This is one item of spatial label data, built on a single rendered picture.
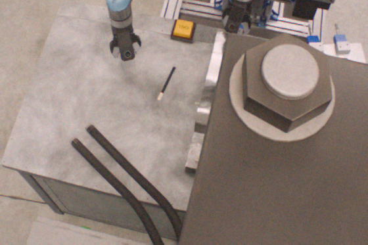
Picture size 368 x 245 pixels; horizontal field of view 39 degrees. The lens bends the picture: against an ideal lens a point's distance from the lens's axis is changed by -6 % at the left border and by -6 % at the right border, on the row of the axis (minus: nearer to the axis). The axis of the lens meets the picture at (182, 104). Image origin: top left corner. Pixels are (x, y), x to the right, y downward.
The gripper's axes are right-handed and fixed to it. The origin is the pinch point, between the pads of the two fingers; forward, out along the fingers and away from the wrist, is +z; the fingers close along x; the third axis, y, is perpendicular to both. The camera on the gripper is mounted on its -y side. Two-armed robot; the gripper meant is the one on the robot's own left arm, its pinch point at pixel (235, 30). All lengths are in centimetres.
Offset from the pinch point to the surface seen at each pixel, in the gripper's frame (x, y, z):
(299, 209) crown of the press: -28, -90, -116
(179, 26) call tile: 19.5, -6.2, 1.0
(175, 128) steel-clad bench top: 5.7, -41.9, 4.7
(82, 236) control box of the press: 3, -95, -62
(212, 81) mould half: -0.5, -24.8, -3.7
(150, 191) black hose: 3, -68, -6
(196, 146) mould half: -3.8, -47.2, -1.3
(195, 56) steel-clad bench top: 9.9, -13.7, 4.7
